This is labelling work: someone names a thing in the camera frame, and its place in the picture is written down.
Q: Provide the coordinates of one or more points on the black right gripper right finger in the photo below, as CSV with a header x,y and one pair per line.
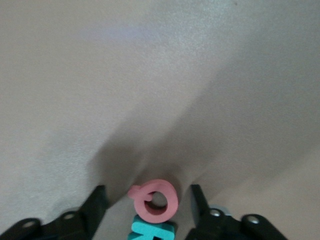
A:
x,y
200,207

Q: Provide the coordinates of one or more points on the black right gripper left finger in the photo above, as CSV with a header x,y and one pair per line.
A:
x,y
95,210

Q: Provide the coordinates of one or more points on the pink foam letter Q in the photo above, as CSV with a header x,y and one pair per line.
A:
x,y
170,200

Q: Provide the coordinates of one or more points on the teal foam letter R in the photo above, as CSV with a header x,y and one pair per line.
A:
x,y
140,227

